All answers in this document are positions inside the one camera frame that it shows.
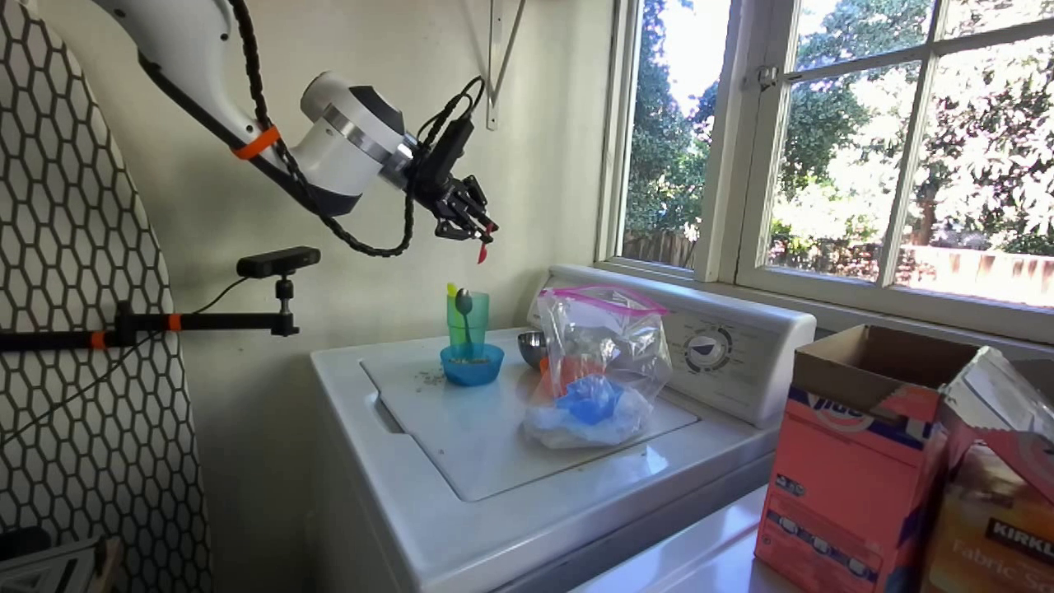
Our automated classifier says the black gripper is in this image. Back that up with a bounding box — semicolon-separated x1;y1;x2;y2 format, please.
405;116;498;243

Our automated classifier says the orange plastic bowl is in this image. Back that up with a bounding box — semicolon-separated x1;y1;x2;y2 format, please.
533;355;560;403

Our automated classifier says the robot arm white silver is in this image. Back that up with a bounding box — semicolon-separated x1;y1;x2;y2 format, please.
95;0;498;248

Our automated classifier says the teal translucent plastic cup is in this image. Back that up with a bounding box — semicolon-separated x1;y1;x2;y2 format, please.
458;287;490;352

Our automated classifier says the small metal bowl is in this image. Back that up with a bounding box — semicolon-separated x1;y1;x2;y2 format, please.
516;333;546;370

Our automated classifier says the blue plastic bowl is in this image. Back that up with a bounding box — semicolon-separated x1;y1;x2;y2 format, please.
442;343;503;386

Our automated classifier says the blue scoop inside bag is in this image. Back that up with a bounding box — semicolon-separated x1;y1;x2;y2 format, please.
557;375;624;423

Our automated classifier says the yellow-green plastic spoon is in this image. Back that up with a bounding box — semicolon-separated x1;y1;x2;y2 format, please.
445;284;466;350

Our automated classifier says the clear zip plastic bag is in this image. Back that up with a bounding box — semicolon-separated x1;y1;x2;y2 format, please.
523;284;671;446

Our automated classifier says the white washing machine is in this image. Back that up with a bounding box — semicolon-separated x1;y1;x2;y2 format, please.
313;276;817;593

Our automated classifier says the black stand pole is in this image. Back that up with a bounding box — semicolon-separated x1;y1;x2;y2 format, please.
0;276;298;352

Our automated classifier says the hexagon patterned panel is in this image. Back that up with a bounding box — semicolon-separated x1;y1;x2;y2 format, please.
0;0;213;593

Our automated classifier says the brown cardboard box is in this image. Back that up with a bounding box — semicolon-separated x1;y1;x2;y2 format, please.
755;318;1054;593

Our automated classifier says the kirkland box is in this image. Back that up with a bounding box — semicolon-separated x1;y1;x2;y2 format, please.
924;432;1054;593

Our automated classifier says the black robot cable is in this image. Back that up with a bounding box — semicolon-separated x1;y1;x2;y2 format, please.
223;0;487;259

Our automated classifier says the black camera on stand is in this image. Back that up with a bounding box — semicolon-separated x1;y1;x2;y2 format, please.
236;248;319;276

